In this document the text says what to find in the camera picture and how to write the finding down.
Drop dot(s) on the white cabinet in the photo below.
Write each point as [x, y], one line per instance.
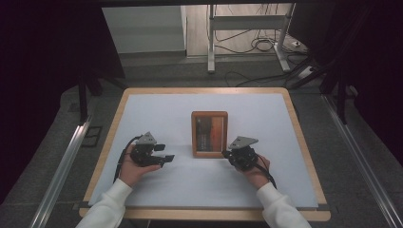
[142, 28]

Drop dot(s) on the black floor plate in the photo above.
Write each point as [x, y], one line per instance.
[92, 136]

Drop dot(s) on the white desk frame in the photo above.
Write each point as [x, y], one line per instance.
[247, 22]

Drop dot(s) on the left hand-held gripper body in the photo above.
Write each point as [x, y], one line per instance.
[144, 152]

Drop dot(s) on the black curtain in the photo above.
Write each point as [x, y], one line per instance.
[47, 63]
[364, 47]

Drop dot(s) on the person's right hand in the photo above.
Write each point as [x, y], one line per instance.
[258, 175]

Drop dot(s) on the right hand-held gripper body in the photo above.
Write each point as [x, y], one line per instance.
[242, 155]

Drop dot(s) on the person's left hand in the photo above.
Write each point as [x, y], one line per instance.
[134, 172]

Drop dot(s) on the white table mat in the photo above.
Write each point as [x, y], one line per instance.
[196, 183]

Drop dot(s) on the wooden table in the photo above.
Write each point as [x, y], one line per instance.
[202, 214]

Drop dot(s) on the metal floor rail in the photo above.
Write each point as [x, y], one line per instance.
[364, 164]
[60, 177]

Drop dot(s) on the white power strip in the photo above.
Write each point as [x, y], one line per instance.
[305, 72]

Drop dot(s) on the wooden box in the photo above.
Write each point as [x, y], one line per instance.
[209, 134]

